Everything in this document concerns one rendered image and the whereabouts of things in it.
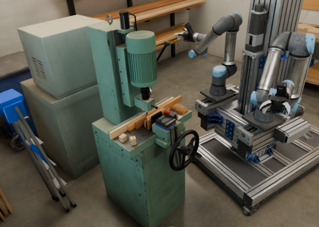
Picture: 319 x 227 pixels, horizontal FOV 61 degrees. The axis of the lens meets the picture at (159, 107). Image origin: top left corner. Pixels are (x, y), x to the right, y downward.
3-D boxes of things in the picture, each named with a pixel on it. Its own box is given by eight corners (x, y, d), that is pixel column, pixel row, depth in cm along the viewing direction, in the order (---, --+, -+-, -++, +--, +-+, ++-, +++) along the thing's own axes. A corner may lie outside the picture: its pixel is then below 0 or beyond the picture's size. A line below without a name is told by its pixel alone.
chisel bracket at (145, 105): (147, 114, 180) (147, 103, 176) (134, 107, 189) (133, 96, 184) (155, 109, 184) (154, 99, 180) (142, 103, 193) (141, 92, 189)
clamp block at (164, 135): (166, 144, 170) (166, 132, 166) (152, 135, 179) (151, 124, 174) (182, 133, 179) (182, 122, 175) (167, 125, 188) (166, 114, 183)
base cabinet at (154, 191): (149, 234, 213) (142, 168, 176) (106, 194, 248) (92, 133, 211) (185, 199, 239) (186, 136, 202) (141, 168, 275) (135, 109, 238)
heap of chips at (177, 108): (182, 116, 192) (182, 111, 190) (168, 109, 200) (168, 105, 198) (190, 110, 197) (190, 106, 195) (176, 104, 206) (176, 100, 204)
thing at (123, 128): (111, 139, 172) (110, 133, 169) (109, 138, 173) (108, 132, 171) (173, 102, 208) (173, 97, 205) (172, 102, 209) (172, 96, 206)
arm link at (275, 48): (271, 25, 166) (248, 99, 162) (290, 27, 161) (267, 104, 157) (273, 34, 177) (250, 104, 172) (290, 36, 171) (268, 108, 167)
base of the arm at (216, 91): (218, 86, 245) (219, 77, 239) (230, 93, 233) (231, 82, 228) (205, 91, 238) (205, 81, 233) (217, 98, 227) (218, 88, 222)
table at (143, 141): (140, 166, 158) (139, 158, 155) (109, 145, 177) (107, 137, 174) (202, 122, 194) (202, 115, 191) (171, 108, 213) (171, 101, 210)
